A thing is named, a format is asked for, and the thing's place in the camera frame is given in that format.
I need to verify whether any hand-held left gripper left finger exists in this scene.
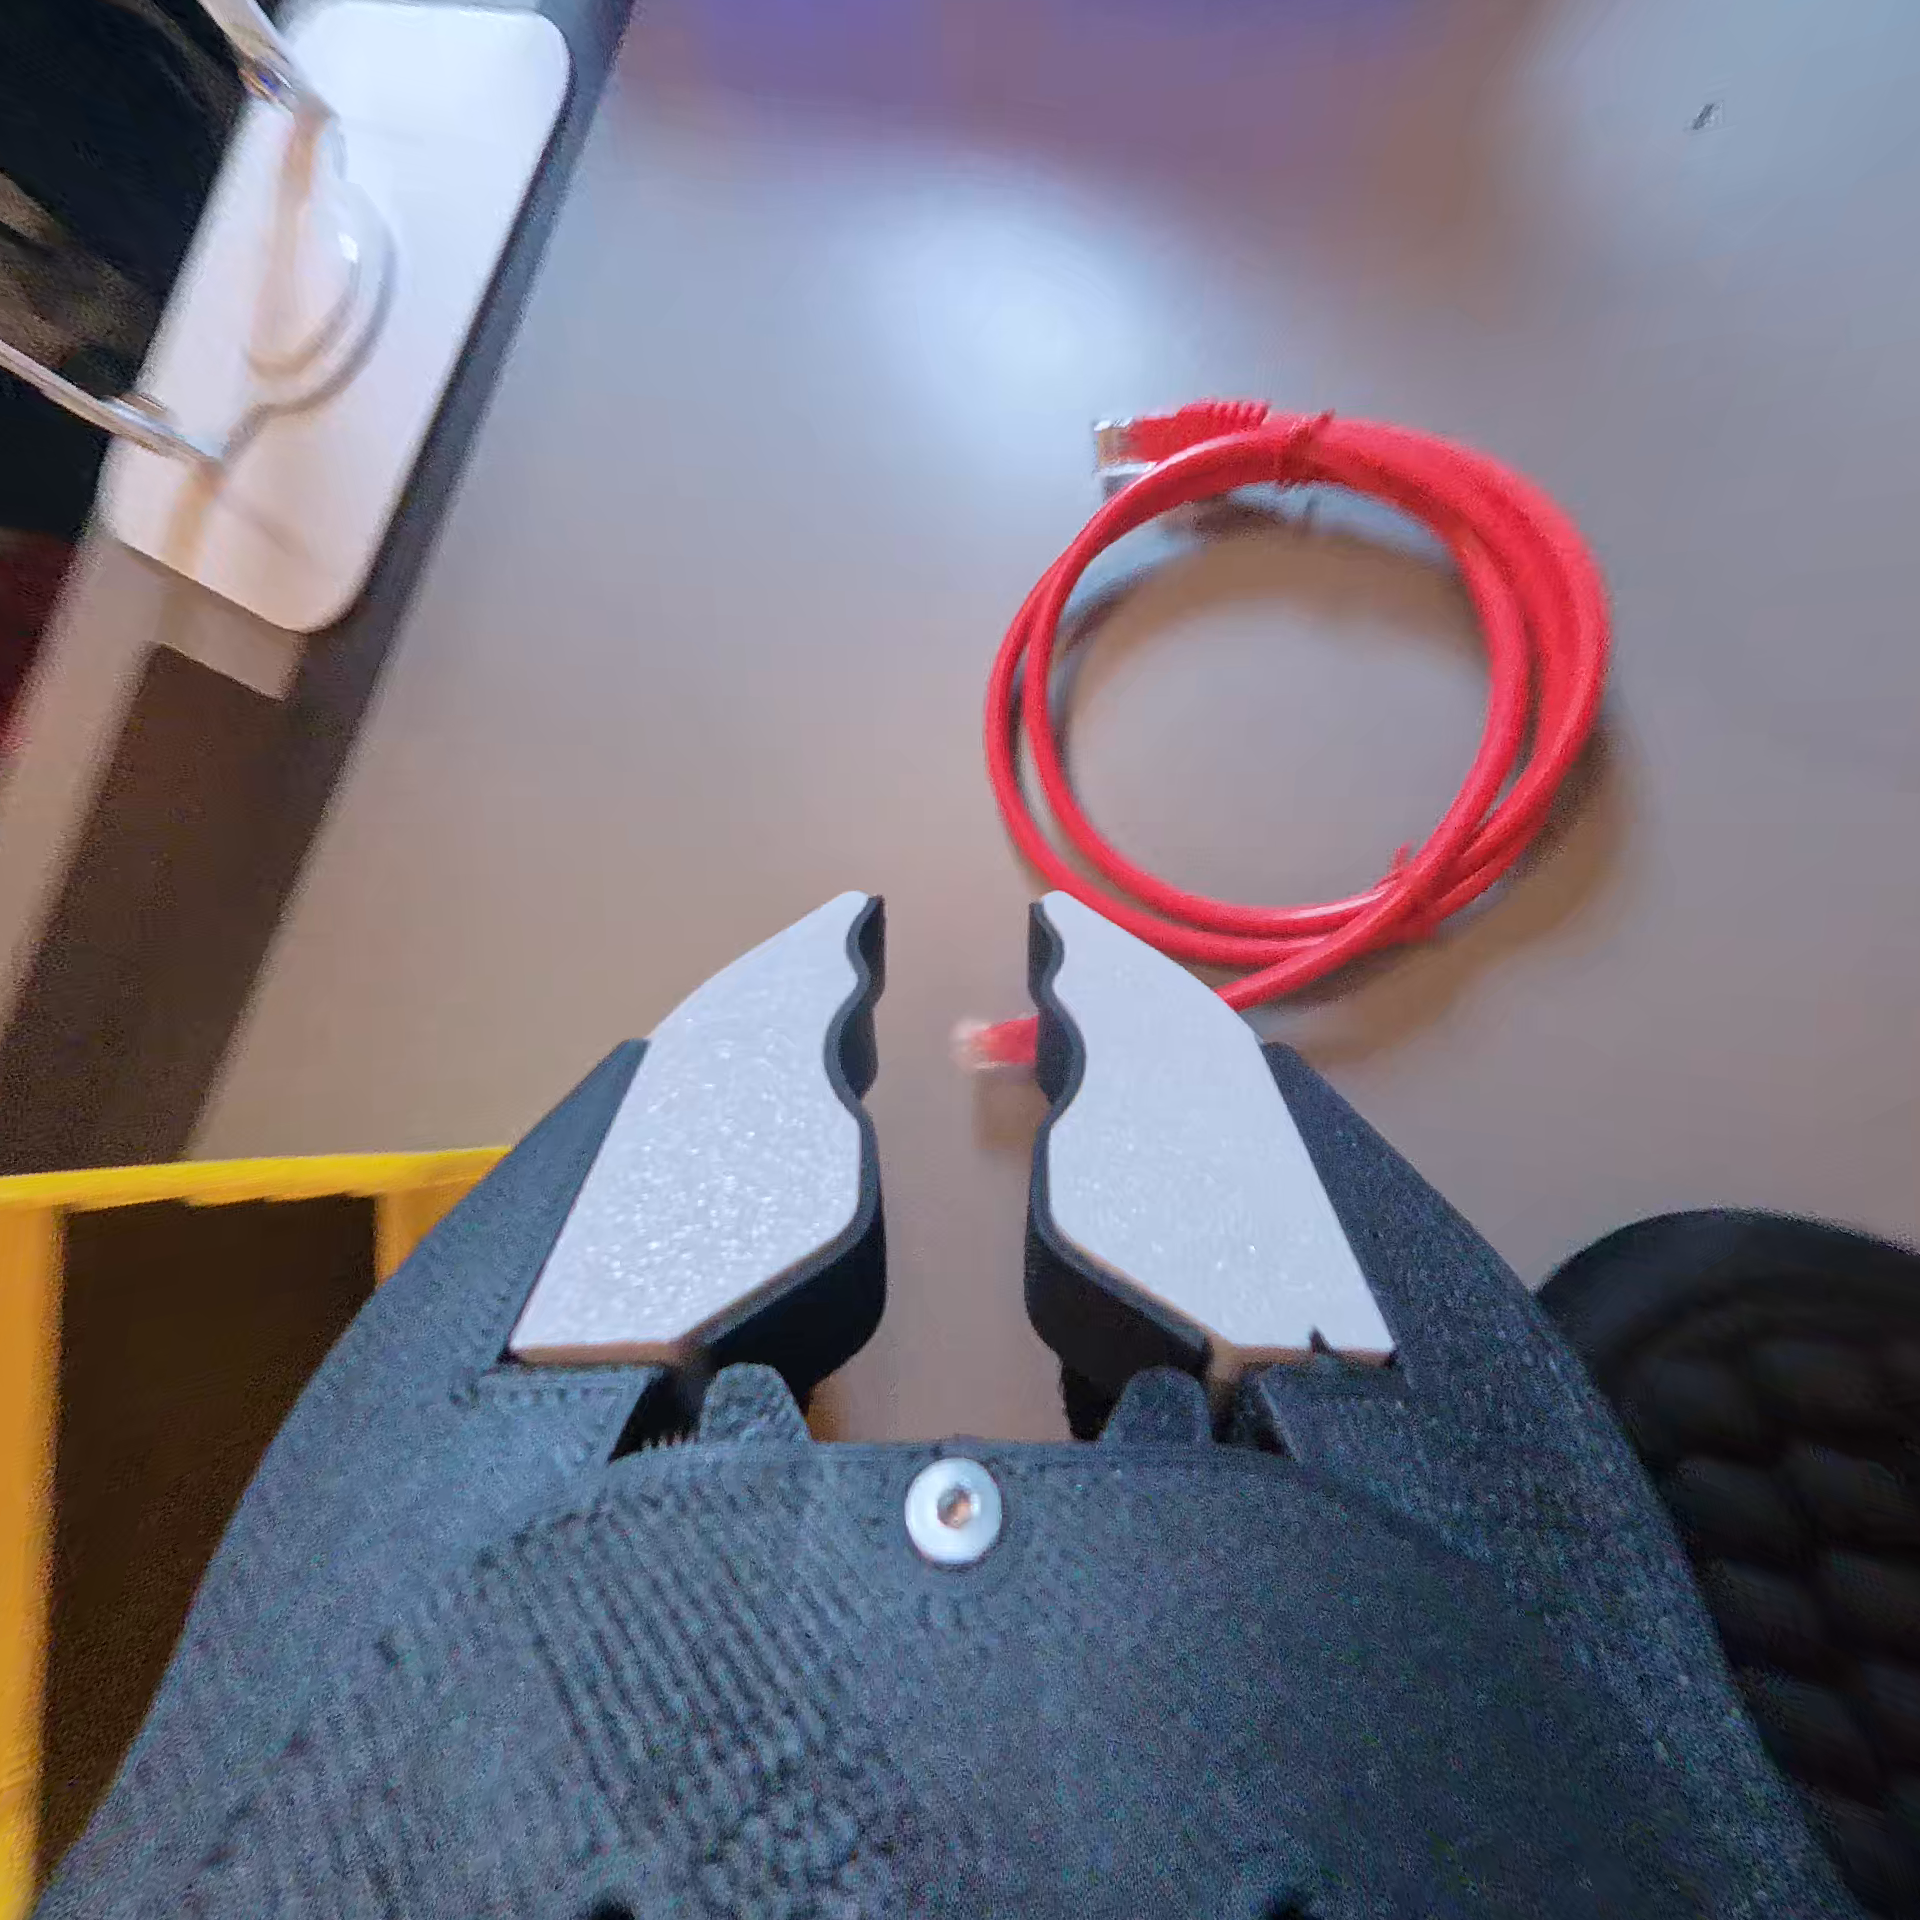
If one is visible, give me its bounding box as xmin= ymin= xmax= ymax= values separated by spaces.
xmin=504 ymin=887 xmax=892 ymax=1403

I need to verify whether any red ethernet cable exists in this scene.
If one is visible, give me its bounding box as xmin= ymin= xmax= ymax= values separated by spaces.
xmin=954 ymin=398 xmax=1613 ymax=1073

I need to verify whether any white document stand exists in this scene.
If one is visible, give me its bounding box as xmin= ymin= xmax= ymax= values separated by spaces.
xmin=0 ymin=0 xmax=575 ymax=633

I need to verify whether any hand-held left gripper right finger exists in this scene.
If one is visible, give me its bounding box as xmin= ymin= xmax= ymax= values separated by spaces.
xmin=1026 ymin=887 xmax=1397 ymax=1409

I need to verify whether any black knitted garment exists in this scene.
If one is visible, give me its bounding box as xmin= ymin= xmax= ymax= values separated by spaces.
xmin=1540 ymin=1207 xmax=1920 ymax=1920

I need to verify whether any yellow plastic bin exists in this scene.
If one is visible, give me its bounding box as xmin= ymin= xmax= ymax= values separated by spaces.
xmin=0 ymin=1146 xmax=511 ymax=1867

